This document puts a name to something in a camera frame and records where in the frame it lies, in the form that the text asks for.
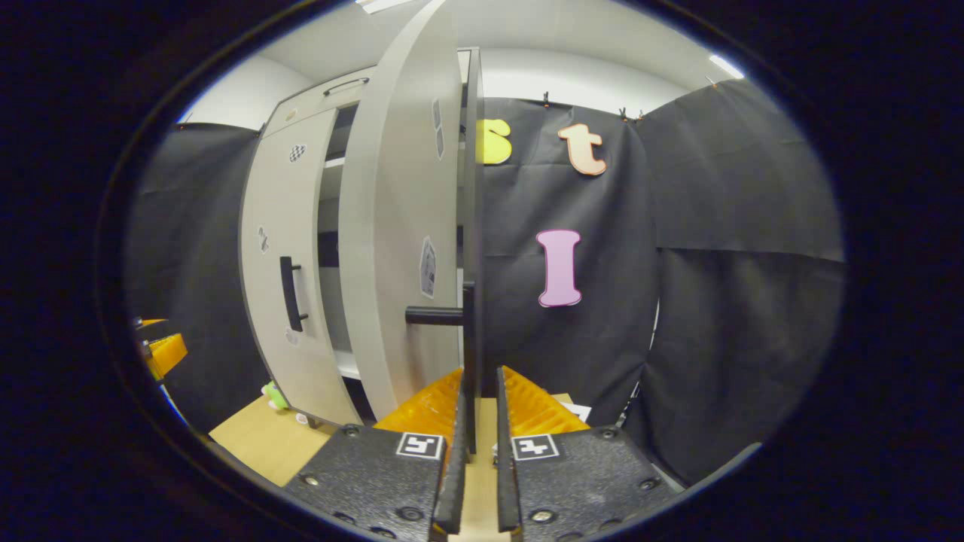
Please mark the small ceiling light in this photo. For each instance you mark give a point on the small ceiling light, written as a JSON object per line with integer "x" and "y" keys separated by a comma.
{"x": 726, "y": 66}

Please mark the white paper stack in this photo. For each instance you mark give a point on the white paper stack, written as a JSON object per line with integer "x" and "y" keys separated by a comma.
{"x": 577, "y": 412}

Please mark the white cabinet shelf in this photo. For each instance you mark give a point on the white cabinet shelf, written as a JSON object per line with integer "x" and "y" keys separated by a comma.
{"x": 336, "y": 161}
{"x": 348, "y": 365}

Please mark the grey double-door shoe cabinet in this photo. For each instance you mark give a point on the grey double-door shoe cabinet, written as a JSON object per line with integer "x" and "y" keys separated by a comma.
{"x": 471, "y": 188}

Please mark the grey cabinet door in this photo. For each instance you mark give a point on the grey cabinet door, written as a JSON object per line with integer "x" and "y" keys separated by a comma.
{"x": 279, "y": 196}
{"x": 392, "y": 188}

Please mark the small green toy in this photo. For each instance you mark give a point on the small green toy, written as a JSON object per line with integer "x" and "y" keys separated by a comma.
{"x": 275, "y": 395}

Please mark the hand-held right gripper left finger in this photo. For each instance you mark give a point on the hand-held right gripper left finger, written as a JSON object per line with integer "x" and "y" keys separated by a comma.
{"x": 452, "y": 497}

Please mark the long ceiling light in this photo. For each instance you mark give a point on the long ceiling light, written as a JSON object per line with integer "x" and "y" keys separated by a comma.
{"x": 384, "y": 4}

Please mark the grey cabinet drawer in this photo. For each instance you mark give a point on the grey cabinet drawer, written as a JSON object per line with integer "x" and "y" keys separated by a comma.
{"x": 309, "y": 105}

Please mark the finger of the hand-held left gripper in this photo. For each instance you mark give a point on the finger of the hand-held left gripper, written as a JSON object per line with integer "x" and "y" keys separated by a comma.
{"x": 149, "y": 323}
{"x": 169, "y": 354}

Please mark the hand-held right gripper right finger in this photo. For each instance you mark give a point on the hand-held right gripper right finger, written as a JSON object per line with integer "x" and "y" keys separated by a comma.
{"x": 506, "y": 489}

